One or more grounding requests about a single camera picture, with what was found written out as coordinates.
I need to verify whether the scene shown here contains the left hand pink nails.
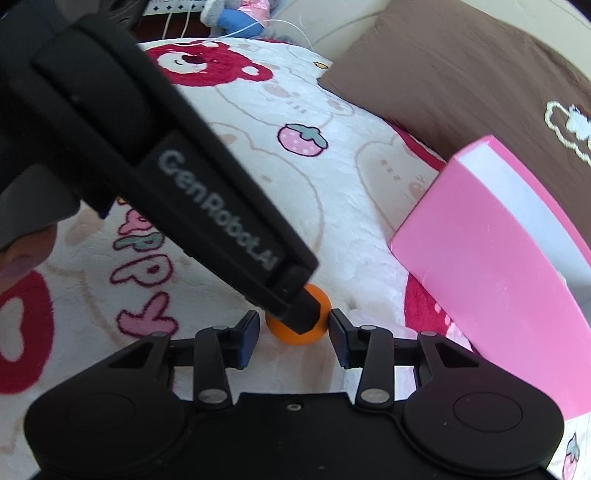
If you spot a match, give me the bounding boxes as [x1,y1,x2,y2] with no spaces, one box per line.
[0,225,57,293]

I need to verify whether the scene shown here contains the pink cardboard box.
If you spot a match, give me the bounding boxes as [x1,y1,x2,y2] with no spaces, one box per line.
[390,136,590,419]

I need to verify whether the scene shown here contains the white bear print blanket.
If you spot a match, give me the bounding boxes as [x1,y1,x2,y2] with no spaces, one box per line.
[1,28,569,479]

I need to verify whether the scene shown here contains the orange makeup sponge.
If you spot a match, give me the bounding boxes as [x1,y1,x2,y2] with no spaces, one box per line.
[265,284,332,346]

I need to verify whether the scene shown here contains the grey plush toy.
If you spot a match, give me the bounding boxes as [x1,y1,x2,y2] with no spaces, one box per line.
[200,0,279,39]

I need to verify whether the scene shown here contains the white charging cable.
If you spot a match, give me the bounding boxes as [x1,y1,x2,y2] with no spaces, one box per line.
[162,8,320,52]

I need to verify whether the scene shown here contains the brown embroidered pillow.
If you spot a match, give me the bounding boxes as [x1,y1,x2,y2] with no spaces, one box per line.
[320,1,590,237]

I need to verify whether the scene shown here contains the cream bed headboard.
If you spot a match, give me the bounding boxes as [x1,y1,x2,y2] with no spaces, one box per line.
[273,0,591,75]

